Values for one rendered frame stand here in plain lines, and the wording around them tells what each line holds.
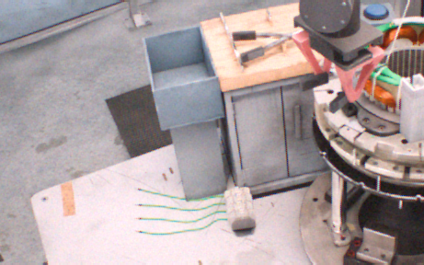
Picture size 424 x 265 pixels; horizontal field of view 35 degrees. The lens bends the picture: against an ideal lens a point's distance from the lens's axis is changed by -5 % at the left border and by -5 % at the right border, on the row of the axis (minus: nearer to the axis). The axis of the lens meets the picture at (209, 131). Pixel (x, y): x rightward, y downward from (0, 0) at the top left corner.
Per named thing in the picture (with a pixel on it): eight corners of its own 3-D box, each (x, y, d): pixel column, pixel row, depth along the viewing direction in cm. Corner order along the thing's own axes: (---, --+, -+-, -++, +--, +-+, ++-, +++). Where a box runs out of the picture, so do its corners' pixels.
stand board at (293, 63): (222, 92, 113) (220, 80, 111) (201, 32, 128) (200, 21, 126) (338, 67, 114) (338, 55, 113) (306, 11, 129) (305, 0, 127)
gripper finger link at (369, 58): (345, 120, 85) (345, 58, 79) (309, 93, 90) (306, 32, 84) (383, 97, 88) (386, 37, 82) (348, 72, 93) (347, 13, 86)
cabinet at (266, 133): (240, 203, 130) (223, 91, 113) (221, 140, 144) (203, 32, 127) (339, 179, 131) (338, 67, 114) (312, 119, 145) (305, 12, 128)
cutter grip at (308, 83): (302, 92, 91) (302, 82, 90) (300, 88, 91) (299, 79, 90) (329, 83, 91) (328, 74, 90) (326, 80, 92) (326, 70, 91)
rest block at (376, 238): (366, 239, 114) (367, 219, 110) (396, 249, 111) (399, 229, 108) (356, 259, 111) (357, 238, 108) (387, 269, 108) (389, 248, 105)
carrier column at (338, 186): (335, 238, 117) (335, 148, 104) (329, 228, 119) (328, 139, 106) (348, 234, 118) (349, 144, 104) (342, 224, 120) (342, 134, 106)
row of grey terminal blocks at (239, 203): (257, 234, 124) (256, 218, 121) (231, 238, 124) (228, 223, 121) (250, 194, 131) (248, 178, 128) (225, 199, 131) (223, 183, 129)
